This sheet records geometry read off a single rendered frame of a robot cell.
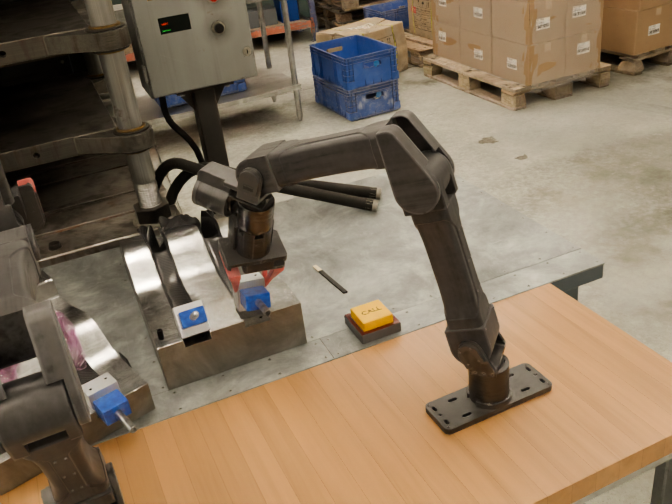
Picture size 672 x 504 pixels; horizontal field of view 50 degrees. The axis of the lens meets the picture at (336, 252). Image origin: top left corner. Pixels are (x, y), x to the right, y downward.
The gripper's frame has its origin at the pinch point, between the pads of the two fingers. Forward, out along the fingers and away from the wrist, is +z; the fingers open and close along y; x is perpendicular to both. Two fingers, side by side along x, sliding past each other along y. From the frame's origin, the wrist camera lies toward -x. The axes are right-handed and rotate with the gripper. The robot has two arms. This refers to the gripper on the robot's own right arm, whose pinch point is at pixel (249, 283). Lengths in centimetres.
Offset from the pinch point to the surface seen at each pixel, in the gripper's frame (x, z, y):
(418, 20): -417, 189, -283
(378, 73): -294, 156, -184
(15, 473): 18.2, 11.8, 41.1
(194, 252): -21.4, 12.4, 4.6
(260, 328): 4.8, 6.8, -0.9
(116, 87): -74, 7, 11
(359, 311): 5.7, 6.9, -19.8
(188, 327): 4.9, 2.3, 11.9
